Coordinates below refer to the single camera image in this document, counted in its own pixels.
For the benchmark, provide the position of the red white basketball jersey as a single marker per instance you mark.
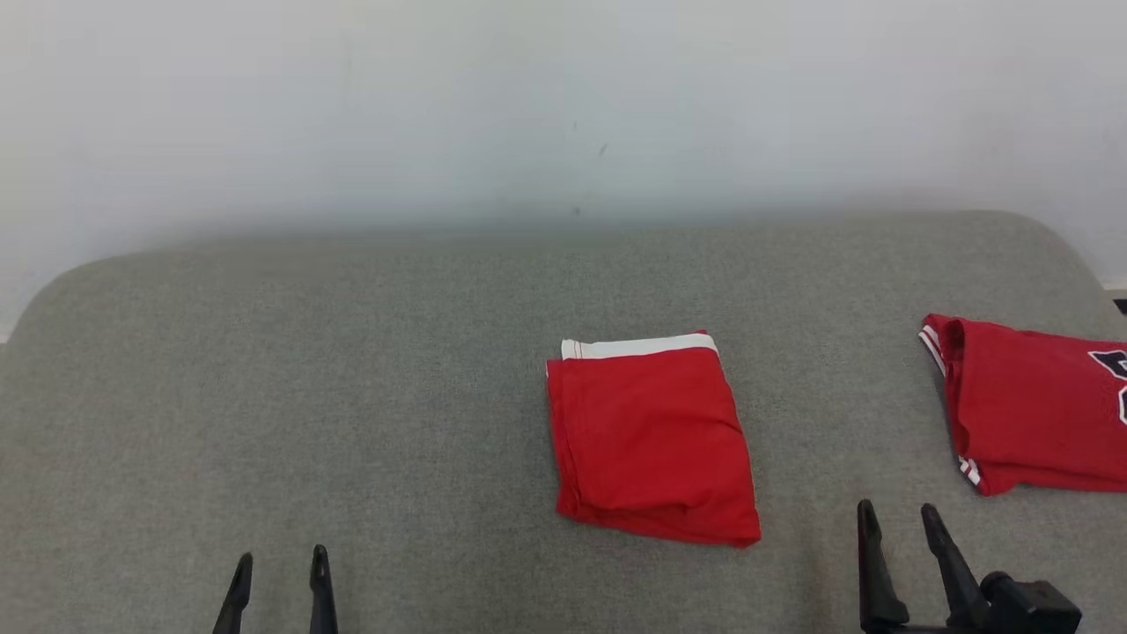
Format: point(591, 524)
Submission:
point(1030, 414)

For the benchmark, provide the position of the red white basketball shorts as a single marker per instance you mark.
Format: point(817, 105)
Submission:
point(651, 440)

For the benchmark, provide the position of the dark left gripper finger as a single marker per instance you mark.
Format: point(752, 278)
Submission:
point(236, 603)
point(322, 599)

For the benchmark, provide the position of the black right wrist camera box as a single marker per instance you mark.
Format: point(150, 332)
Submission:
point(1034, 612)

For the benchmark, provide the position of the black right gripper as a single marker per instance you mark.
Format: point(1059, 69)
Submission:
point(924, 630)

